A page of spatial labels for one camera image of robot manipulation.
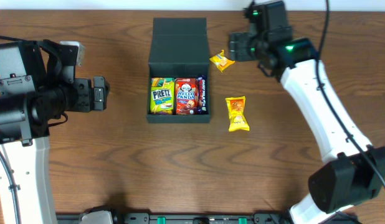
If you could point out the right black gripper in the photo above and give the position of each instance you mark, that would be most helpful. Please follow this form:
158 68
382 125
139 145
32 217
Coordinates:
235 46

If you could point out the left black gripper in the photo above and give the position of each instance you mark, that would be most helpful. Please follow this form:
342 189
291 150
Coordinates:
98 93

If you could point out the blue Dairy Milk bar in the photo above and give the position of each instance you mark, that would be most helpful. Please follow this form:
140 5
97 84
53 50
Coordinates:
202 105

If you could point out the dark green box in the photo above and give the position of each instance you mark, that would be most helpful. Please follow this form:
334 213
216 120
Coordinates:
179 49

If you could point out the green Pretz box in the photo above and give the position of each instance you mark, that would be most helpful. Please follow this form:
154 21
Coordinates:
162 96

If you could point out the red Hello Panda box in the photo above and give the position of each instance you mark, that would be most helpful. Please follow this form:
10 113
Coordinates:
186 95

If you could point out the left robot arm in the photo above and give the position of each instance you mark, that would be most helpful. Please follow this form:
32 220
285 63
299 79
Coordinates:
38 88

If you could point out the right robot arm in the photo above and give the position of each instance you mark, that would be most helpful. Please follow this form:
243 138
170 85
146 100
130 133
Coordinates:
353 169

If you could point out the small yellow snack packet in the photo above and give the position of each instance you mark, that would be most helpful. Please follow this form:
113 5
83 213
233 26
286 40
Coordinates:
221 61

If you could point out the large yellow snack packet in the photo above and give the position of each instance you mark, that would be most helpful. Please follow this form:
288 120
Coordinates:
235 106

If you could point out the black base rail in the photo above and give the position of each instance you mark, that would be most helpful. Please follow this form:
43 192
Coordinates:
198 218

